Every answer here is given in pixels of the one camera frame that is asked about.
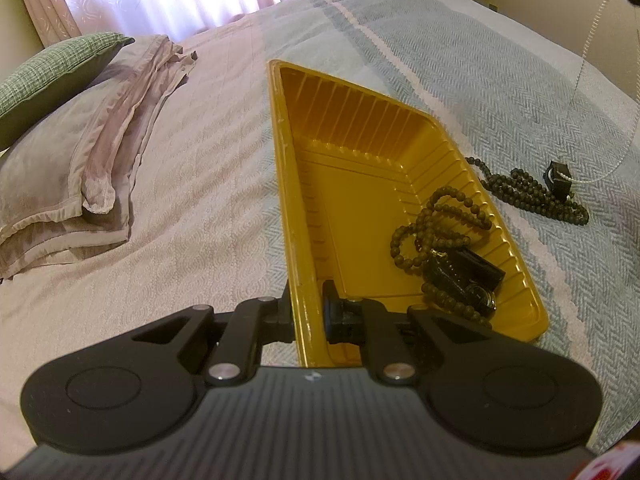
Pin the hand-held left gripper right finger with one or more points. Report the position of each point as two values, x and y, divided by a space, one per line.
334 317

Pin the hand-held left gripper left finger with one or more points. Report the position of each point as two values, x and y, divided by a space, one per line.
281 310

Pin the black textured hair clip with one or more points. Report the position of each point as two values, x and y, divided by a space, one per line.
442 280

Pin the yellow plastic tray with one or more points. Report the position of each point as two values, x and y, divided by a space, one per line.
360 200

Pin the black glossy hair clip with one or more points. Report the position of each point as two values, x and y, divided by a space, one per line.
480 267

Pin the grey herringbone blanket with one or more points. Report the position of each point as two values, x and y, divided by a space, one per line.
500 85

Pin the beige pillow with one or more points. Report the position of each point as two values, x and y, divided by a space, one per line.
75 160

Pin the red white patterned cloth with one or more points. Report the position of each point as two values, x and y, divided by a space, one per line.
612 462

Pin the green pillow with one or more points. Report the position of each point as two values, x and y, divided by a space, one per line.
45 80

